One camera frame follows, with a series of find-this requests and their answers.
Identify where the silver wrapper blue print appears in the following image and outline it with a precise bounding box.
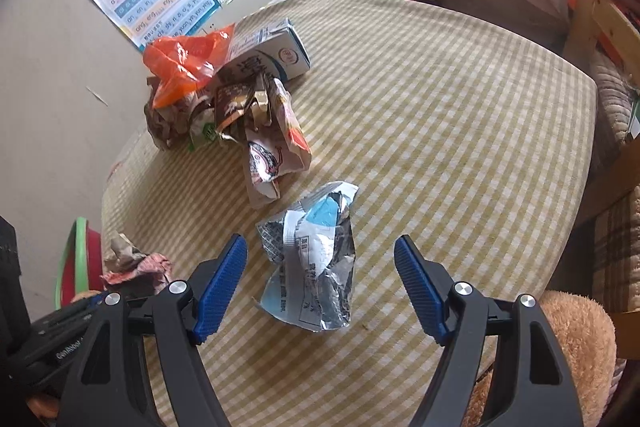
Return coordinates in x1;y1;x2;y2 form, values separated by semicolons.
252;181;360;333

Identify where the peach plush cushion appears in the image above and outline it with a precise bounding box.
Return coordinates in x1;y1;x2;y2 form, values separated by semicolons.
25;289;618;427

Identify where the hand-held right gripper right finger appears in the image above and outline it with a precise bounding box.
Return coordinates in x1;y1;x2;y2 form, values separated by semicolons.
394;234;585;427

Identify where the green clear wrapper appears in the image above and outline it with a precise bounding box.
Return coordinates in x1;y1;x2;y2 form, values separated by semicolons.
187;107;226;152

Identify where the brown patterned wrapper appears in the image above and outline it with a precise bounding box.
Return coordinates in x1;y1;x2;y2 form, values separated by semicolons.
145;77;201;152

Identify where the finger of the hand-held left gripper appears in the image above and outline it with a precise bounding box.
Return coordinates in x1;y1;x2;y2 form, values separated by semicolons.
32;291;128;333
10;324;98;380

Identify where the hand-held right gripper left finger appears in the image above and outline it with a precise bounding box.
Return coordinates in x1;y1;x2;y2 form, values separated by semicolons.
55;233;249;427

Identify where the orange plastic wrapper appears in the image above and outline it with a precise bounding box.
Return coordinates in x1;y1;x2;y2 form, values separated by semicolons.
142;23;236;110

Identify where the green basin red inside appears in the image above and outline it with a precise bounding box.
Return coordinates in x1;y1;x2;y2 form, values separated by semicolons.
55;217;108;308

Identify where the wooden chair frame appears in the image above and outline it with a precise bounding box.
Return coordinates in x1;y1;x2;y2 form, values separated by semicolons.
562;0;640;72

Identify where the white milk carton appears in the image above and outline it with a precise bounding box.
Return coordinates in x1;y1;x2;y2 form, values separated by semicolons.
220;18;312;82

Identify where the brown shiny wrapper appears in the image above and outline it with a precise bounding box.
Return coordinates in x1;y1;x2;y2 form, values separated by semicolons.
212;79;273;138

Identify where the cartoon print snack wrapper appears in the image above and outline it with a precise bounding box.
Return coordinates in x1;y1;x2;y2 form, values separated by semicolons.
244;77;312;210

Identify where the beige striped tablecloth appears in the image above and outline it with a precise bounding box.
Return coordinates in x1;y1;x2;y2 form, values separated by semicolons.
100;0;601;427

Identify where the red patterned paper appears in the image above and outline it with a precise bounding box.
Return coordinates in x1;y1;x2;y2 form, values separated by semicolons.
100;232;173;295

